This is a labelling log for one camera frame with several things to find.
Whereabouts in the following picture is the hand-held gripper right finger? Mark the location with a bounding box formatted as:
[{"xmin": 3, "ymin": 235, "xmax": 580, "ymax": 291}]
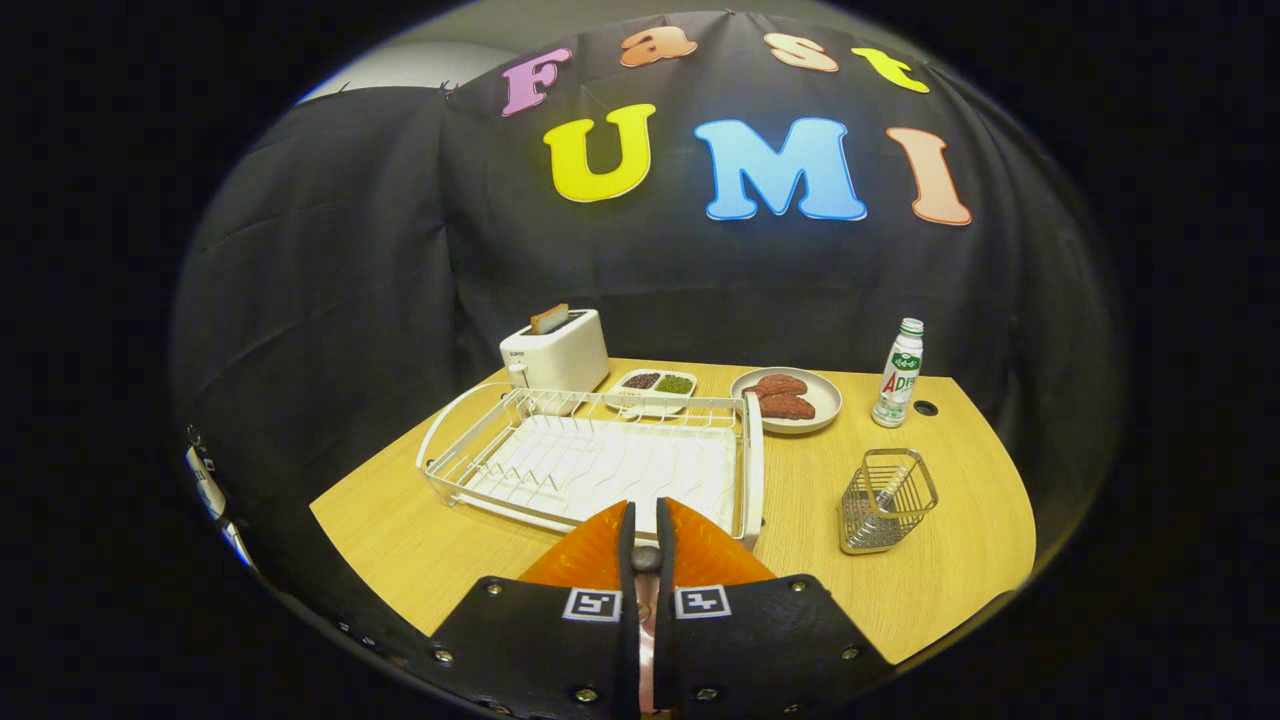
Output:
[{"xmin": 655, "ymin": 497, "xmax": 896, "ymax": 720}]

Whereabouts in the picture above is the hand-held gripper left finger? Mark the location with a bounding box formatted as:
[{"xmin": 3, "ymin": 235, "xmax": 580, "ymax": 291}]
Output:
[{"xmin": 425, "ymin": 500, "xmax": 641, "ymax": 720}]

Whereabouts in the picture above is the pink plate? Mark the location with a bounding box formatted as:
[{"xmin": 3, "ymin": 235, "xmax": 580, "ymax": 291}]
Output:
[{"xmin": 636, "ymin": 598, "xmax": 661, "ymax": 713}]

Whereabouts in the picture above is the white wire dish rack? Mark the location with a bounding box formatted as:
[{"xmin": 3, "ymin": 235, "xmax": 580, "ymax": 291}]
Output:
[{"xmin": 415, "ymin": 382, "xmax": 767, "ymax": 551}]

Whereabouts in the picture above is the metal wire basket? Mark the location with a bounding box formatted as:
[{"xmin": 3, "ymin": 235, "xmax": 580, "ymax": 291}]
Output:
[{"xmin": 839, "ymin": 448, "xmax": 940, "ymax": 556}]

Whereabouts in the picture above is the beige plate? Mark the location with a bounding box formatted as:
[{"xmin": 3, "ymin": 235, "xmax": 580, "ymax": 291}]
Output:
[{"xmin": 730, "ymin": 367, "xmax": 844, "ymax": 435}]

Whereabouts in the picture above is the white drip tray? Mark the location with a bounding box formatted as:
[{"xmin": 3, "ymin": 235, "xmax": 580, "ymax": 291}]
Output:
[{"xmin": 470, "ymin": 415, "xmax": 741, "ymax": 536}]

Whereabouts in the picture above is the white divided tray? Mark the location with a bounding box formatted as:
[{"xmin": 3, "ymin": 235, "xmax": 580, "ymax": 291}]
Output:
[{"xmin": 604, "ymin": 368, "xmax": 699, "ymax": 418}]

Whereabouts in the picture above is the white toaster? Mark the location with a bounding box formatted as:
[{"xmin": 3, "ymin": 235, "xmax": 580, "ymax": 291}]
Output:
[{"xmin": 499, "ymin": 308, "xmax": 611, "ymax": 393}]

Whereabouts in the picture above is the white green-capped drink bottle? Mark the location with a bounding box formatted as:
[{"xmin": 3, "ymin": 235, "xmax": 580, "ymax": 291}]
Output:
[{"xmin": 871, "ymin": 318, "xmax": 925, "ymax": 429}]

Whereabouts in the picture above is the black backdrop cloth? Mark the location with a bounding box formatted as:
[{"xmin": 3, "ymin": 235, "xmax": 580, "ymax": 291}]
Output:
[{"xmin": 168, "ymin": 10, "xmax": 1126, "ymax": 601}]

